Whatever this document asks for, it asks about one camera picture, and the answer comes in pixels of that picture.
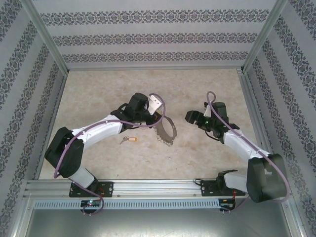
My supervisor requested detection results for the slotted grey cable duct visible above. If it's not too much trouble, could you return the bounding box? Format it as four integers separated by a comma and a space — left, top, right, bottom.
33, 199, 220, 210

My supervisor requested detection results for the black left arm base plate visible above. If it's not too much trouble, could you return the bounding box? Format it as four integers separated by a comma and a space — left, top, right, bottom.
70, 181, 115, 198

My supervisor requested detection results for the wide aluminium base rail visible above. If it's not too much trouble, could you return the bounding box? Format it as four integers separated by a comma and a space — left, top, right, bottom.
24, 179, 250, 198

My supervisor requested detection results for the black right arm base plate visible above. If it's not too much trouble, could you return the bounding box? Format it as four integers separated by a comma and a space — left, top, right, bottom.
200, 179, 245, 198

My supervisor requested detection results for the grey metal base panel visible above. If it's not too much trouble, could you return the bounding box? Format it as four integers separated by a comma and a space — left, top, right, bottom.
14, 208, 304, 237

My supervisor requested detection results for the large metal keyring band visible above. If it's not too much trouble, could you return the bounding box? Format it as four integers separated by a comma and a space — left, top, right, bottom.
153, 115, 179, 147

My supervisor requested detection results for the aluminium frame post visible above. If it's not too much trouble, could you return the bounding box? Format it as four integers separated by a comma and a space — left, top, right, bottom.
241, 0, 289, 74
19, 0, 69, 73

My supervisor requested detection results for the aluminium frame rail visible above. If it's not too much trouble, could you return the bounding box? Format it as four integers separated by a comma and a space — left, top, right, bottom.
238, 70, 281, 178

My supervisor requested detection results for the key with orange tag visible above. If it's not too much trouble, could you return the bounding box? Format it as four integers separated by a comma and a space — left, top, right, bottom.
119, 135, 139, 145

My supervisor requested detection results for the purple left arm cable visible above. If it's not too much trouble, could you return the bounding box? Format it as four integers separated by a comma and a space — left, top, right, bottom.
53, 92, 166, 214

